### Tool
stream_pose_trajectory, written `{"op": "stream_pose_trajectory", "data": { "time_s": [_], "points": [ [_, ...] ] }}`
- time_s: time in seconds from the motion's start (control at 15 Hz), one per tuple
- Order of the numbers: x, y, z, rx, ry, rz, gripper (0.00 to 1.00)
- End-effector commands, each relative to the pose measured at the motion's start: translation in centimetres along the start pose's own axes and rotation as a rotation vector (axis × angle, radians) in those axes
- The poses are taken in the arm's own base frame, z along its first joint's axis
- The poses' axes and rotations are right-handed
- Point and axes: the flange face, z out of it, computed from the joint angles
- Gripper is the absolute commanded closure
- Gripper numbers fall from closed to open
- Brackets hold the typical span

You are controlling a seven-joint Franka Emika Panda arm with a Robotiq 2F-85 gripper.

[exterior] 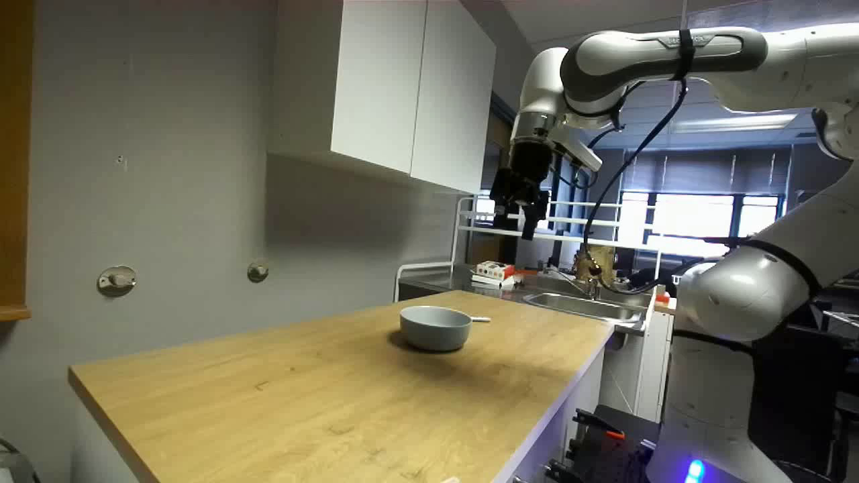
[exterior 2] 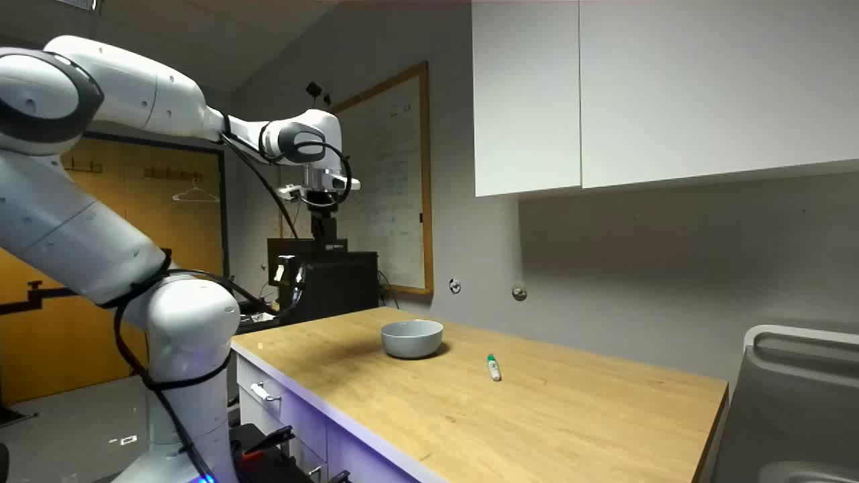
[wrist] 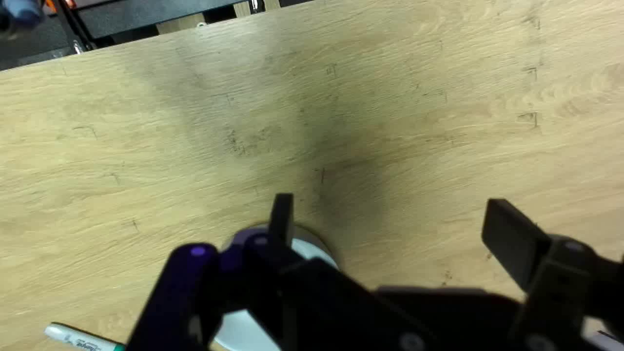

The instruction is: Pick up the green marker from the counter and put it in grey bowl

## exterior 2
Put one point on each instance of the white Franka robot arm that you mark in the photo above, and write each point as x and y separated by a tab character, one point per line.
55	222

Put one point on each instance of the black and red base box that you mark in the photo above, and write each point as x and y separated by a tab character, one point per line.
263	450

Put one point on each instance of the round wall outlet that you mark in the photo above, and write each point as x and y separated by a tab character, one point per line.
453	284
519	292

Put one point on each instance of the grey bowl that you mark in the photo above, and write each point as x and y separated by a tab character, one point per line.
412	338

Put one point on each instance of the orange wooden door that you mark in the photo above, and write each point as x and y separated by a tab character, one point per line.
177	214

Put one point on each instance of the white counter drawer front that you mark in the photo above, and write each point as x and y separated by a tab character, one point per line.
296	420

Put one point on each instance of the wood framed whiteboard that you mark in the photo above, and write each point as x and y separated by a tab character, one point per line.
392	177

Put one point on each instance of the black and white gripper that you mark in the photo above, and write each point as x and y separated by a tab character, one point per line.
323	189

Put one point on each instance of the grey dish rack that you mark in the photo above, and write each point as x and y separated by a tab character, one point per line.
793	403

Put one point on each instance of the green and white marker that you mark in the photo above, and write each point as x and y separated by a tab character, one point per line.
495	365

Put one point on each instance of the black equipment box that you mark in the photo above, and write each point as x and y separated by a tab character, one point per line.
337	283

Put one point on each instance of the white cabinet door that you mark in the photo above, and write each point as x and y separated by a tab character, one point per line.
527	95
715	84

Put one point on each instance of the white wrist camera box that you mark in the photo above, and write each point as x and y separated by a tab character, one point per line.
291	191

